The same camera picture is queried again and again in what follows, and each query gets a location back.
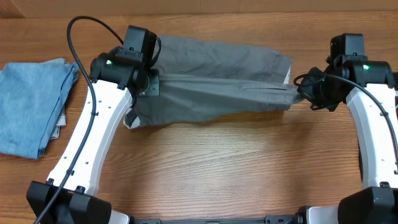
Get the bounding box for grey shorts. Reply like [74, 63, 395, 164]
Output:
[123, 35, 303, 129]

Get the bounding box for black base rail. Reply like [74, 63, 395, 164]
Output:
[132, 215, 297, 224]

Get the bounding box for folded blue denim garment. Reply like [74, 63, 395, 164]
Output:
[1, 58, 79, 159]

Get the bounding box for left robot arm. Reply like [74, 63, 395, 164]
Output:
[27, 26, 161, 224]

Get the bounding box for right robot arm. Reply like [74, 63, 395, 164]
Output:
[292, 33, 397, 223]

